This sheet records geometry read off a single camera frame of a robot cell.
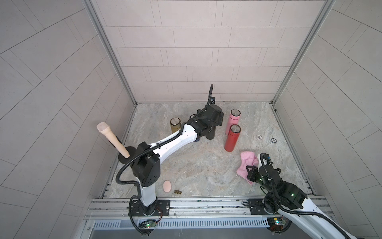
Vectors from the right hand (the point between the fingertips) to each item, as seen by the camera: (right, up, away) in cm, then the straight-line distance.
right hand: (244, 168), depth 79 cm
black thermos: (-16, +16, +16) cm, 28 cm away
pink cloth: (+1, +6, -1) cm, 6 cm away
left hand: (-15, +31, +4) cm, 34 cm away
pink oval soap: (-41, -8, -3) cm, 42 cm away
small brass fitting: (-35, -10, -4) cm, 37 cm away
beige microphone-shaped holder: (-68, +23, -12) cm, 73 cm away
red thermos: (-6, +18, 0) cm, 19 cm away
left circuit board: (-47, -20, -14) cm, 53 cm away
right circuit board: (+11, -21, -11) cm, 26 cm away
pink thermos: (-4, +27, +5) cm, 28 cm away
